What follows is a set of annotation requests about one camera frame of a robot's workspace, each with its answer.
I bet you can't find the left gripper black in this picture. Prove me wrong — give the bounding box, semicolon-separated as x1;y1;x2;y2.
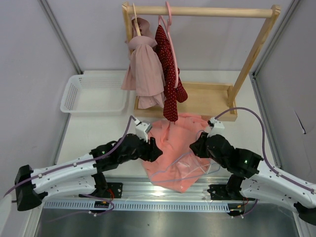
119;132;162;164

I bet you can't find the salmon pink skirt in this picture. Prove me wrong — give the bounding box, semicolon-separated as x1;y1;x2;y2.
143;113;211;193

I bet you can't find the light blue wire hanger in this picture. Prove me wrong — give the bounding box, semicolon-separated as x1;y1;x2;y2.
143;130;220;193

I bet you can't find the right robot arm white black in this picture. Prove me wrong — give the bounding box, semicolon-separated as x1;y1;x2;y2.
190;132;316;225

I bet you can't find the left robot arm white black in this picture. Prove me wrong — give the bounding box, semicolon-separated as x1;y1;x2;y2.
14;134;163;211

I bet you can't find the pink plastic hanger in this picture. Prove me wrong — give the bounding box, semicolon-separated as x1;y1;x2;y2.
158;1;179;88

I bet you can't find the wooden hanger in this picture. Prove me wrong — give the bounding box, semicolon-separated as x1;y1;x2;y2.
132;3;141;37

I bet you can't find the wooden clothes rack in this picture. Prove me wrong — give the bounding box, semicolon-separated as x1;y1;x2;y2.
122;2;281;122

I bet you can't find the red polka dot garment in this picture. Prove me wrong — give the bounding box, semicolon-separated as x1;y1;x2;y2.
155;25;188;122

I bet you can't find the dusty pink hanging garment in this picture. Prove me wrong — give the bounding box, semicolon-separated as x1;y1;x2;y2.
121;18;166;109

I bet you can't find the white plastic basket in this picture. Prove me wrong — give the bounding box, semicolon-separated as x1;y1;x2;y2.
60;73;129;116

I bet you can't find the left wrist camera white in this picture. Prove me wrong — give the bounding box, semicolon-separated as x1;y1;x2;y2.
134;118;152;142

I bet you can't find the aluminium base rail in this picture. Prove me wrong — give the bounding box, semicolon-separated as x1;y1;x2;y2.
33;175;303;200

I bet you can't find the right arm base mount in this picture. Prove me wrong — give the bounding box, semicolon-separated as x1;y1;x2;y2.
207;184;246;201

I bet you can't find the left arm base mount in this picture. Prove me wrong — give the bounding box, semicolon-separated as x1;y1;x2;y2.
89;182;123;199

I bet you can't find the white slotted cable duct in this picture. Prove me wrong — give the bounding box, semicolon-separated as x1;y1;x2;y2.
44;199;230;213

